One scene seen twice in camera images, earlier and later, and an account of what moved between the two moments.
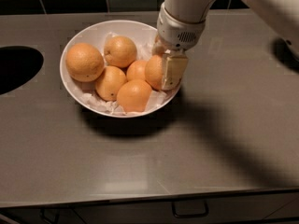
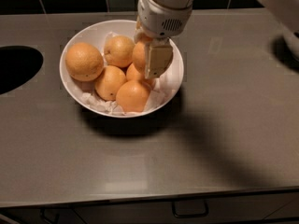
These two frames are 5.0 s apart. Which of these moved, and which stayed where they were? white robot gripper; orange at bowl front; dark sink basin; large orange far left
Moved: white robot gripper
Stayed: large orange far left; orange at bowl front; dark sink basin
